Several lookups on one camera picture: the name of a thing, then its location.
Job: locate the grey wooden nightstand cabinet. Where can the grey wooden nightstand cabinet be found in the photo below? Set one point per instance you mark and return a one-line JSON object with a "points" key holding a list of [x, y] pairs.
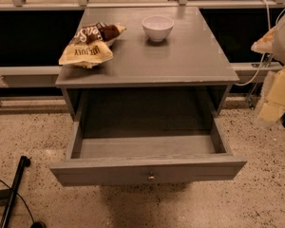
{"points": [[190, 56]]}

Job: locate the yellow foam padded gripper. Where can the yellow foam padded gripper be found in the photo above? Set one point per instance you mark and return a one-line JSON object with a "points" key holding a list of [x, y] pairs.
{"points": [[265, 44]]}

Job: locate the white ceramic bowl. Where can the white ceramic bowl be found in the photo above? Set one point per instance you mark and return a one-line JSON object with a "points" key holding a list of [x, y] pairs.
{"points": [[157, 27]]}

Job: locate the black metal stand leg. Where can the black metal stand leg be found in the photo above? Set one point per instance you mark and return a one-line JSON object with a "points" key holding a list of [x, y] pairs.
{"points": [[8, 195]]}

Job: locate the brown chip bag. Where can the brown chip bag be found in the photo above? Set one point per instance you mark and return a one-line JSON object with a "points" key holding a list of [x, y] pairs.
{"points": [[97, 32]]}

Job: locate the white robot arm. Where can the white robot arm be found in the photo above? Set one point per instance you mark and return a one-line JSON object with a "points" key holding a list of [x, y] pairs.
{"points": [[273, 41]]}

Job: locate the grey top drawer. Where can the grey top drawer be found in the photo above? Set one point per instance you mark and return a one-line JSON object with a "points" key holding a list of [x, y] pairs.
{"points": [[120, 140]]}

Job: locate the yellow snack bag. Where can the yellow snack bag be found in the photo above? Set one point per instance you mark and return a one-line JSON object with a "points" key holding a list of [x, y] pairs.
{"points": [[88, 56]]}

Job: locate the round brass drawer knob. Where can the round brass drawer knob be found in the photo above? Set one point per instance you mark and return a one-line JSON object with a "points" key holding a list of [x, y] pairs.
{"points": [[151, 178]]}

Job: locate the yellow foam padded robot base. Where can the yellow foam padded robot base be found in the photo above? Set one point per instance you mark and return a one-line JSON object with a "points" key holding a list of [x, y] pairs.
{"points": [[271, 105]]}

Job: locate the metal railing frame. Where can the metal railing frame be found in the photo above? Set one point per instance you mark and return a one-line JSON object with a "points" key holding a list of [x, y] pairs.
{"points": [[35, 33]]}

